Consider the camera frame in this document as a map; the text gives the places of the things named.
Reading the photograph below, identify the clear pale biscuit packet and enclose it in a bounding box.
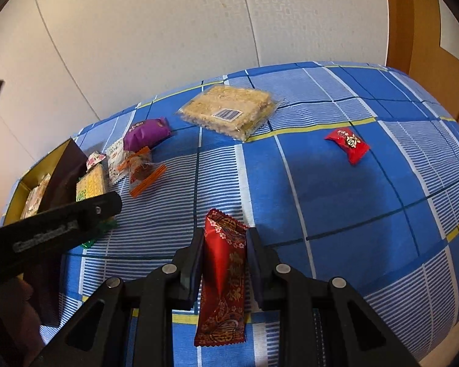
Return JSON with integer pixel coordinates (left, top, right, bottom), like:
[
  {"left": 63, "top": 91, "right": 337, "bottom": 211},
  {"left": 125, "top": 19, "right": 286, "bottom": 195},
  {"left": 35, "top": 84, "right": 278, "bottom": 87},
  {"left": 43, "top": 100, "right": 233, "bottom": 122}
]
[{"left": 21, "top": 174, "right": 52, "bottom": 220}]

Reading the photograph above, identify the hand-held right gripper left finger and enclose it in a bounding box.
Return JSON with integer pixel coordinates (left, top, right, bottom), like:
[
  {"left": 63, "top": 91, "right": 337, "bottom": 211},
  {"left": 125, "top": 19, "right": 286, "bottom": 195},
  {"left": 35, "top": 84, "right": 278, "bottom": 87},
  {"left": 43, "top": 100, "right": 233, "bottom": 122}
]
[{"left": 31, "top": 228, "right": 206, "bottom": 367}]

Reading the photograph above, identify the blue plaid bedsheet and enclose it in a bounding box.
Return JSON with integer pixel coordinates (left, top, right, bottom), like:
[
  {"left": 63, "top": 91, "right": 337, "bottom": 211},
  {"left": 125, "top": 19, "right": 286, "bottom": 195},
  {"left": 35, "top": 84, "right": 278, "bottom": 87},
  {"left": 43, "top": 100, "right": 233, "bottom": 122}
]
[{"left": 0, "top": 60, "right": 459, "bottom": 367}]

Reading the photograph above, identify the large clear rice cracker pack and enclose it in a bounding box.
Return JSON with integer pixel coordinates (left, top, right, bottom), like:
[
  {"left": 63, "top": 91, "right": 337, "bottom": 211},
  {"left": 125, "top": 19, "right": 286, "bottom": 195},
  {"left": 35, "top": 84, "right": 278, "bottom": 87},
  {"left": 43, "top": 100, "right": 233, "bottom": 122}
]
[{"left": 175, "top": 85, "right": 284, "bottom": 143}]

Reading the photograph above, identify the small red candy packet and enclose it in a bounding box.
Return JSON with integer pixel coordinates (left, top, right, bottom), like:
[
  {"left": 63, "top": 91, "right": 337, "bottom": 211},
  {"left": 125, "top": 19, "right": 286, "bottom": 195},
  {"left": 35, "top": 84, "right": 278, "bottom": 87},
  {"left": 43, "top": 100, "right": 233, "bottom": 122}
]
[{"left": 324, "top": 127, "right": 371, "bottom": 166}]

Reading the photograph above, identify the maroon box with gold inside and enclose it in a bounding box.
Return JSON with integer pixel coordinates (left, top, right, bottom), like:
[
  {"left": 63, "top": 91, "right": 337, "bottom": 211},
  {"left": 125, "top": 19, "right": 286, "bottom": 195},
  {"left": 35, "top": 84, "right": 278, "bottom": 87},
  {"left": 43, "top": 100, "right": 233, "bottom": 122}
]
[{"left": 0, "top": 138, "right": 89, "bottom": 329}]

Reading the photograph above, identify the white paper sheet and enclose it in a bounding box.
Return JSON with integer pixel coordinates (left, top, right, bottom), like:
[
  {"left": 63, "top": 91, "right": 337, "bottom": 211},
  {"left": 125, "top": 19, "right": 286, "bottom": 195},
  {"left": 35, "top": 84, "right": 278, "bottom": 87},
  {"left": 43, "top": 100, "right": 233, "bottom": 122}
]
[{"left": 438, "top": 0, "right": 459, "bottom": 62}]

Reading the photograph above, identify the yellow green cracker packet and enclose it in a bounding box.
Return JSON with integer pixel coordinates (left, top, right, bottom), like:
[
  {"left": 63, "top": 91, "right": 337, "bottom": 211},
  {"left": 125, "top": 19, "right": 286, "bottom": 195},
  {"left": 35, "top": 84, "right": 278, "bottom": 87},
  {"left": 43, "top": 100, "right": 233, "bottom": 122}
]
[{"left": 76, "top": 164, "right": 119, "bottom": 251}]

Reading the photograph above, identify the white pastry packet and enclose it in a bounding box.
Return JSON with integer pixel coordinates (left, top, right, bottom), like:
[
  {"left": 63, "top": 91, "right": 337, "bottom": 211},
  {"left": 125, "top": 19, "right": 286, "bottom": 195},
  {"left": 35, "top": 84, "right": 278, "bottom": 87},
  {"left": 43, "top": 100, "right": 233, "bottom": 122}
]
[{"left": 107, "top": 139, "right": 129, "bottom": 184}]

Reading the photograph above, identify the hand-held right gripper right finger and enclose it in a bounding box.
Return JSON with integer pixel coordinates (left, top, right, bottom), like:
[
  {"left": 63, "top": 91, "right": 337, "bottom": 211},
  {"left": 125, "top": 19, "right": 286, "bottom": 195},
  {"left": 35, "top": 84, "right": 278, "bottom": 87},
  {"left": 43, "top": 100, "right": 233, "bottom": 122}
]
[{"left": 246, "top": 228, "right": 421, "bottom": 367}]

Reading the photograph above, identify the long red patterned snack packet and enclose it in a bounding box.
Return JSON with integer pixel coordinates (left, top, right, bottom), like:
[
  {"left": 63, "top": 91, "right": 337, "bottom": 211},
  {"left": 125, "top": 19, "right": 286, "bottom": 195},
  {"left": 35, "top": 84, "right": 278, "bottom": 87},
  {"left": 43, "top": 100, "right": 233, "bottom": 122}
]
[{"left": 193, "top": 208, "right": 250, "bottom": 348}]

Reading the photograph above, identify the purple snack packet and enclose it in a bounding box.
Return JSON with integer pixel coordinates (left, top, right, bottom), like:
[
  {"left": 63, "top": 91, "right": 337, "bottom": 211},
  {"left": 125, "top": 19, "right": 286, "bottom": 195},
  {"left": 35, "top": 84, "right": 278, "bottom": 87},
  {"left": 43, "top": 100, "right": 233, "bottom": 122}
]
[{"left": 122, "top": 118, "right": 172, "bottom": 151}]

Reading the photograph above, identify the wooden door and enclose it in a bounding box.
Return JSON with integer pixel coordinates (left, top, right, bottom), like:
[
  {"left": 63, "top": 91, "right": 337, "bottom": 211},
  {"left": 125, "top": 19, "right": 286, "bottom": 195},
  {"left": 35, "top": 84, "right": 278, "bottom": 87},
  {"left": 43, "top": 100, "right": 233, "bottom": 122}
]
[{"left": 382, "top": 0, "right": 459, "bottom": 127}]

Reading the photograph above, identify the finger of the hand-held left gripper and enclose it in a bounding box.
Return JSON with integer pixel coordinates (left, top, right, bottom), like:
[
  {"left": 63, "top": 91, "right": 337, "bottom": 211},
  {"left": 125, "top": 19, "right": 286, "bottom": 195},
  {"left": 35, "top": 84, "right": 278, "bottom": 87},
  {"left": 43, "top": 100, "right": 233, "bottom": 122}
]
[{"left": 74, "top": 191, "right": 123, "bottom": 225}]

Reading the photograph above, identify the white floral snack packet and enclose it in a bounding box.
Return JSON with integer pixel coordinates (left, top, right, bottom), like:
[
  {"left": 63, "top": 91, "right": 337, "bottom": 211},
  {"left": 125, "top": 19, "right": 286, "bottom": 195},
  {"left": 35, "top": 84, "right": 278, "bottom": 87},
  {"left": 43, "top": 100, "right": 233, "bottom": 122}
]
[{"left": 85, "top": 151, "right": 107, "bottom": 172}]

